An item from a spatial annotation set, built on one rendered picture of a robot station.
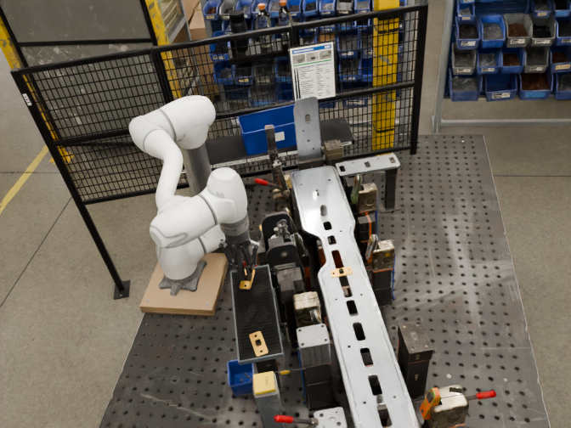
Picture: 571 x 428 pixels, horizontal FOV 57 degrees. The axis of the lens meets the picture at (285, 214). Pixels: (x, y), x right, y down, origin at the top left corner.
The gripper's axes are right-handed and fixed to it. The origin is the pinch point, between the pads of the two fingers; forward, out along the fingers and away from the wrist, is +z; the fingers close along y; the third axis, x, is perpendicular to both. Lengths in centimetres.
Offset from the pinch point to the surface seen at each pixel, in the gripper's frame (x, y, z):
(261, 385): -35.9, 11.4, 7.7
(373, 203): 66, 40, 27
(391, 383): -23, 48, 24
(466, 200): 99, 85, 53
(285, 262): 16.8, 9.2, 13.9
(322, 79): 123, 12, -3
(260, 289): -1.1, 4.3, 7.6
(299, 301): 1.1, 16.6, 15.6
